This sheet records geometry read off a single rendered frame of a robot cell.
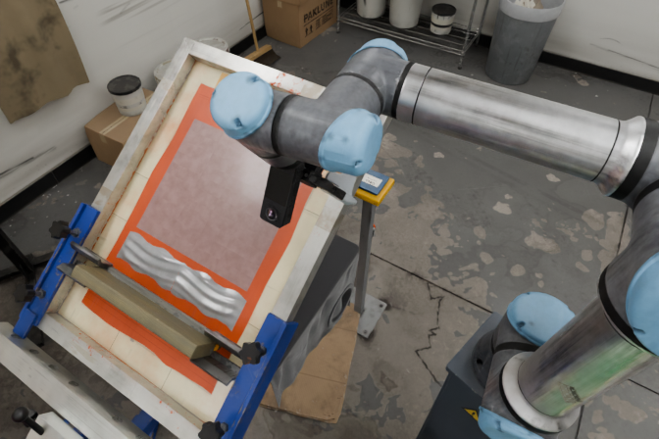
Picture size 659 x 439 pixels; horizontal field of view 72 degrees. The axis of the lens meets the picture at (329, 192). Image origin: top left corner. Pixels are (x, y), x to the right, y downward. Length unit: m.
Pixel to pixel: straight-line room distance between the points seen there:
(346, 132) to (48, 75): 2.70
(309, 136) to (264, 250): 0.54
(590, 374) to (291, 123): 0.46
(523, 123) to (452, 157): 2.70
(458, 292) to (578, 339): 1.96
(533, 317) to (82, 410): 0.89
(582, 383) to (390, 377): 1.69
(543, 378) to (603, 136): 0.33
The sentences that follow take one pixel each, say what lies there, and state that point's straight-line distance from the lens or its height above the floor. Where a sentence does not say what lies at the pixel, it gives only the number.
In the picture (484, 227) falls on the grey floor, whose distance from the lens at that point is 2.88.
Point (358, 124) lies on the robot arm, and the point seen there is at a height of 1.84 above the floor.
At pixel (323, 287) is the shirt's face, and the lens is 1.39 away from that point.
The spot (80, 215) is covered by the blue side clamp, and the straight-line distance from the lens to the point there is 1.26.
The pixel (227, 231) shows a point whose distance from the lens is 1.06.
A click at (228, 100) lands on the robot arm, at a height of 1.84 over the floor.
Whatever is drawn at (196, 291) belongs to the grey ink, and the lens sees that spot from 1.08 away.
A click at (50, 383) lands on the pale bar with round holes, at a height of 1.16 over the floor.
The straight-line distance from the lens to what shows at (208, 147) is 1.15.
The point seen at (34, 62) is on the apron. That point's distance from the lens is 3.06.
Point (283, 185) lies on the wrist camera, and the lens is 0.69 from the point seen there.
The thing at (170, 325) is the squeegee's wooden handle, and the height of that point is 1.30.
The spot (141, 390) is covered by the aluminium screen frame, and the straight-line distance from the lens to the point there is 1.12.
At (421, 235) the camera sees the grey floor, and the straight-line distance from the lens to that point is 2.75.
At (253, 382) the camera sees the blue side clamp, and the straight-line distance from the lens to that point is 0.96.
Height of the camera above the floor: 2.15
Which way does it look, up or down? 47 degrees down
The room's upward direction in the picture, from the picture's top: straight up
